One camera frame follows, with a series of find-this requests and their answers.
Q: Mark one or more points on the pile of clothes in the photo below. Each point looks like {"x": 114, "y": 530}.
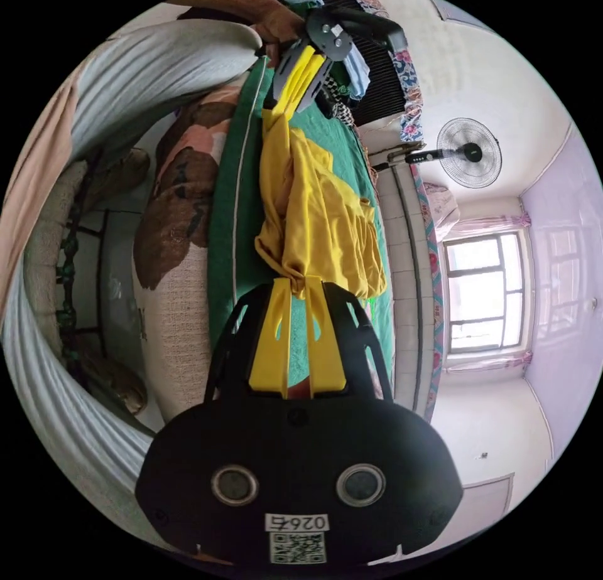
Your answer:
{"x": 358, "y": 78}

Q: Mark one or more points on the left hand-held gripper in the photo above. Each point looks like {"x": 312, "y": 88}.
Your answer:
{"x": 330, "y": 36}

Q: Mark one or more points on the person's left hand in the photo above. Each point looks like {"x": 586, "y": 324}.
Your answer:
{"x": 282, "y": 29}

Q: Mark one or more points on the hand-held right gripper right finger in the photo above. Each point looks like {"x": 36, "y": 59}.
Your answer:
{"x": 325, "y": 349}

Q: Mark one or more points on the floral printed cloth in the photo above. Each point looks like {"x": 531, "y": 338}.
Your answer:
{"x": 410, "y": 76}

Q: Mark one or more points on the bed with green mat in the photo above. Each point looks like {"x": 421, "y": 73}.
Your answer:
{"x": 226, "y": 236}

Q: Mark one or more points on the person's left forearm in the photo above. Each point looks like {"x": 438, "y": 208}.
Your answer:
{"x": 221, "y": 3}

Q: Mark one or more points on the black standing fan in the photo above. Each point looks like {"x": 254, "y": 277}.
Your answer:
{"x": 471, "y": 154}

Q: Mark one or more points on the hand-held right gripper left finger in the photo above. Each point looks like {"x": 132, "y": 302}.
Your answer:
{"x": 271, "y": 344}

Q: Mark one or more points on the yellow hoodie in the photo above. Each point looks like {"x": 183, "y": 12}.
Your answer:
{"x": 325, "y": 213}

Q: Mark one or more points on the window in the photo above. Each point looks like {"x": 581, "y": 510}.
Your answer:
{"x": 476, "y": 297}

